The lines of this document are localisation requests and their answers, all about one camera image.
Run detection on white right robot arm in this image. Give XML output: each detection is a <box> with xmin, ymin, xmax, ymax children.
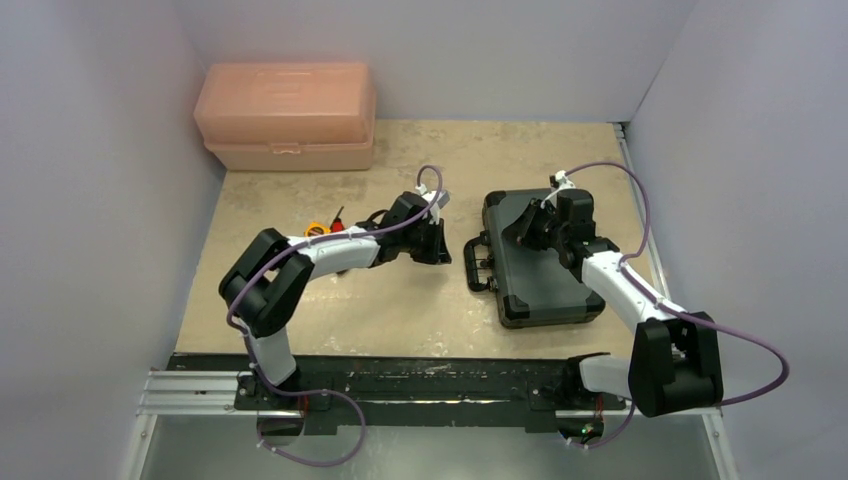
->
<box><xmin>502</xmin><ymin>188</ymin><xmax>724</xmax><ymax>417</ymax></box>

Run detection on red utility knife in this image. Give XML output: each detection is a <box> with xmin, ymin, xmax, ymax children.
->
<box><xmin>330</xmin><ymin>207</ymin><xmax>345</xmax><ymax>233</ymax></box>

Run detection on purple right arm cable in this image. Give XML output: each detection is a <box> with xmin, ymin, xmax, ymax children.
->
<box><xmin>549</xmin><ymin>160</ymin><xmax>791</xmax><ymax>452</ymax></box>

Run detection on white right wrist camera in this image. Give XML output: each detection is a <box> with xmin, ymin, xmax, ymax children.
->
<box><xmin>541</xmin><ymin>170</ymin><xmax>576</xmax><ymax>205</ymax></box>

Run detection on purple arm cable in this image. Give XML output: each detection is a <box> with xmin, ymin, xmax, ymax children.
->
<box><xmin>225</xmin><ymin>164</ymin><xmax>445</xmax><ymax>469</ymax></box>
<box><xmin>549</xmin><ymin>160</ymin><xmax>791</xmax><ymax>452</ymax></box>

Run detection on black poker set case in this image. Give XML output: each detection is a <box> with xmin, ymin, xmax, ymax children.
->
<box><xmin>463</xmin><ymin>189</ymin><xmax>605</xmax><ymax>329</ymax></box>

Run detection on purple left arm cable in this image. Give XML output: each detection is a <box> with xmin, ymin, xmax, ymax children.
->
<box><xmin>225</xmin><ymin>164</ymin><xmax>445</xmax><ymax>469</ymax></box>

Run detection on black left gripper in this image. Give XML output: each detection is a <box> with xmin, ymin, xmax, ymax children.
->
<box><xmin>400</xmin><ymin>217</ymin><xmax>450</xmax><ymax>265</ymax></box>

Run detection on yellow tape measure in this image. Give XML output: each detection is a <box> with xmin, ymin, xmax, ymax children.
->
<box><xmin>304</xmin><ymin>222</ymin><xmax>332</xmax><ymax>237</ymax></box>

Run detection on pink plastic storage box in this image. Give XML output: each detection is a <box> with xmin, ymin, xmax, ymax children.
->
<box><xmin>193</xmin><ymin>62</ymin><xmax>377</xmax><ymax>172</ymax></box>

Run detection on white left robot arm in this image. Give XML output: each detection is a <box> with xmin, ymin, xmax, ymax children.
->
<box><xmin>218</xmin><ymin>187</ymin><xmax>452</xmax><ymax>409</ymax></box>

